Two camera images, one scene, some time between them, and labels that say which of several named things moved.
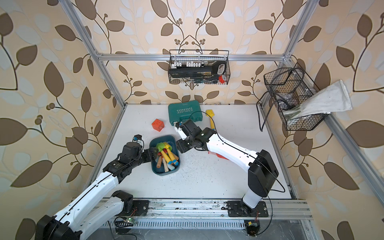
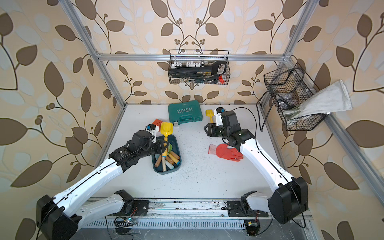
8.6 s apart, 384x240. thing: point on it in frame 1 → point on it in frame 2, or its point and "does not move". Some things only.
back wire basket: (198, 67) does not move
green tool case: (185, 110) does not move
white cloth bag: (333, 98) does not move
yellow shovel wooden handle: (167, 145) → (166, 129)
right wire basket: (287, 87) does not move
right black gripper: (183, 147) → (212, 130)
